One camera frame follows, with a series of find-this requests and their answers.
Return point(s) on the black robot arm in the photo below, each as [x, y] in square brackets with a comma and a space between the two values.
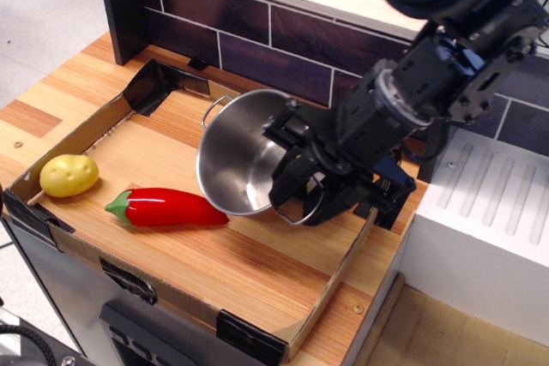
[457, 61]

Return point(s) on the red toy chili pepper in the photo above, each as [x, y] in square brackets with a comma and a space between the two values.
[160, 206]

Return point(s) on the yellow toy potato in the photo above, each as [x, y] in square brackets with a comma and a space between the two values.
[68, 174]

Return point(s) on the stainless steel pot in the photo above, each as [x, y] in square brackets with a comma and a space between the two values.
[235, 161]

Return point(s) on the dark shelf side post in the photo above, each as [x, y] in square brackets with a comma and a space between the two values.
[435, 145]

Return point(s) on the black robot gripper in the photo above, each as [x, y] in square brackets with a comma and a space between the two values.
[343, 158]

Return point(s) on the white toy sink drainboard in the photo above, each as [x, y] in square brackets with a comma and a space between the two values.
[479, 239]

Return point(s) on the cardboard fence with black tape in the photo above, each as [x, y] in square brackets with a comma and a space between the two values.
[261, 289]

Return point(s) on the black oven control panel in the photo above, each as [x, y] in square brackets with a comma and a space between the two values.
[135, 345]

